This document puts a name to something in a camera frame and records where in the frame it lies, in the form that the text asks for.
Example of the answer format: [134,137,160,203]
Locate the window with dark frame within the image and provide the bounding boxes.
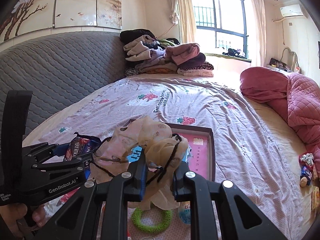
[192,0,248,59]

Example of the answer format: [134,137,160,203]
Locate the beige curtain right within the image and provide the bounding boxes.
[250,0,267,67]

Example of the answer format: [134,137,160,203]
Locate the beige curtain left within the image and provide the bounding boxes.
[169,0,196,43]

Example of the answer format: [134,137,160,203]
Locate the beige curtain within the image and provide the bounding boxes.
[250,0,267,67]
[169,0,196,43]

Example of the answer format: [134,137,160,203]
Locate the red-top surprise egg toy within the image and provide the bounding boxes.
[127,231,132,240]

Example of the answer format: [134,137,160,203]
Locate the grey quilted headboard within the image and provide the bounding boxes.
[1,31,126,135]

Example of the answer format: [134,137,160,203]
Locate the person's left hand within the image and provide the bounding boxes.
[0,203,47,238]

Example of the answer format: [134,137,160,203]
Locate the cream sheer hair scrunchie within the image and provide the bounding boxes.
[89,116,189,211]

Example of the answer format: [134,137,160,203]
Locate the pile of folded clothes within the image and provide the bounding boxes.
[120,29,214,77]

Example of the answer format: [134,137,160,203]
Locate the shallow grey cardboard tray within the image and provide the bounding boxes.
[125,119,217,183]

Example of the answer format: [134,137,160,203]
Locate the floral wall panels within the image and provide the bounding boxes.
[1,0,122,42]

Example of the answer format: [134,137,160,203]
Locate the white air conditioner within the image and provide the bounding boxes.
[280,4,307,18]

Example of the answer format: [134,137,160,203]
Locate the small plush doll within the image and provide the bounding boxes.
[298,152,318,187]

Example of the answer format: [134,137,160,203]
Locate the black flat television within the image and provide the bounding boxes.
[318,41,320,69]

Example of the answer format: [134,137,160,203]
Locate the dark blue snack packet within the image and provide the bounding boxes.
[63,132,101,161]

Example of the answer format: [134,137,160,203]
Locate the blue surprise egg toy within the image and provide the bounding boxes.
[178,201,191,225]

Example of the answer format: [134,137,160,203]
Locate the green fuzzy ring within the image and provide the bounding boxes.
[131,206,173,234]

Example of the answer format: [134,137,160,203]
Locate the pink quilted duvet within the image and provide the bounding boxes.
[240,67,320,171]

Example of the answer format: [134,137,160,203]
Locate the yellow snack packet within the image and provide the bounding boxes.
[311,186,320,211]

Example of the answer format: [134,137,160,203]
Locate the pink and blue book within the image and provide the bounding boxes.
[126,132,209,179]

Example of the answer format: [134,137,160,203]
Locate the pink strawberry bed sheet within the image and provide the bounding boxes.
[23,74,313,239]

